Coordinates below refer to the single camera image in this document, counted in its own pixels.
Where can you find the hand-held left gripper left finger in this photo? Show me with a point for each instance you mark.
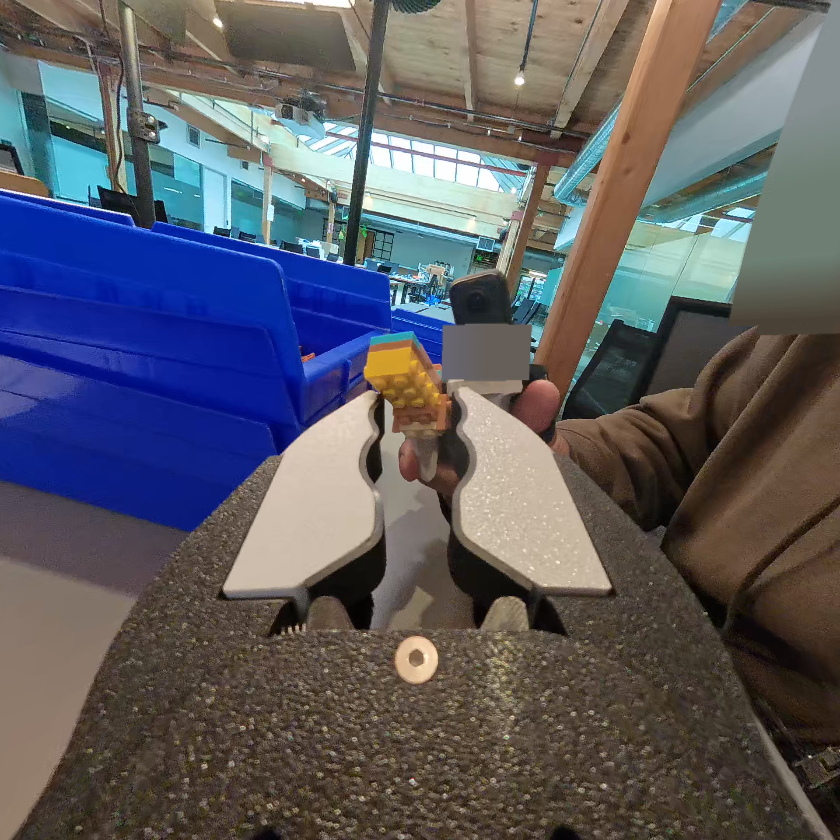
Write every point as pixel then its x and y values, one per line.
pixel 308 518

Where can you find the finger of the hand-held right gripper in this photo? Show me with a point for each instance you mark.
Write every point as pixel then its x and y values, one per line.
pixel 504 394

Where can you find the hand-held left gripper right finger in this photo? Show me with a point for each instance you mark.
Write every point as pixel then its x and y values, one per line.
pixel 525 512

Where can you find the orange yellow brick train model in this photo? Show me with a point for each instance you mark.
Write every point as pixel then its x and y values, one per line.
pixel 403 380

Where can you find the blue plastic bin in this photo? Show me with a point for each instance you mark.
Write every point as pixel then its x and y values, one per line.
pixel 98 407
pixel 98 479
pixel 420 328
pixel 131 295

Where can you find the person's right hand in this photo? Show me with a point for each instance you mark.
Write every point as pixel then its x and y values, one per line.
pixel 538 407

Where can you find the black mesh chair back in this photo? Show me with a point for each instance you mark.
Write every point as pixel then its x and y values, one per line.
pixel 610 367

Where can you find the wooden pillar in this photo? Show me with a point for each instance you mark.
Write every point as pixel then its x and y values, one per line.
pixel 623 164

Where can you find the grey metal pole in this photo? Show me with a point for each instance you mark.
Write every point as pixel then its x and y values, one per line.
pixel 134 98

